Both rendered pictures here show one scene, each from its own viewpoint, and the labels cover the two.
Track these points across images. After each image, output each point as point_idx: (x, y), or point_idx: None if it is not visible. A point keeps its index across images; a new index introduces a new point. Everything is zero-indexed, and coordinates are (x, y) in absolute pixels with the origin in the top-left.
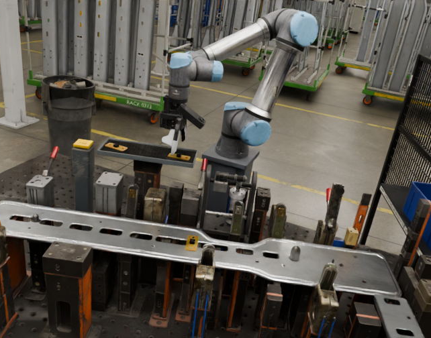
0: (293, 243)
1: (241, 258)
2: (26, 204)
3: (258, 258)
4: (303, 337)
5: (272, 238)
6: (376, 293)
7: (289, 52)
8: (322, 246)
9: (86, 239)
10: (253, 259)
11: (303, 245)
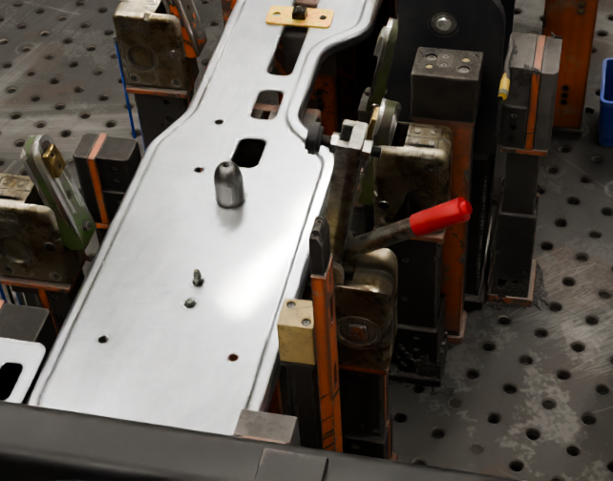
0: (306, 208)
1: (233, 94)
2: None
3: (232, 126)
4: None
5: (328, 163)
6: (51, 356)
7: None
8: (288, 276)
9: None
10: (226, 115)
11: (300, 231)
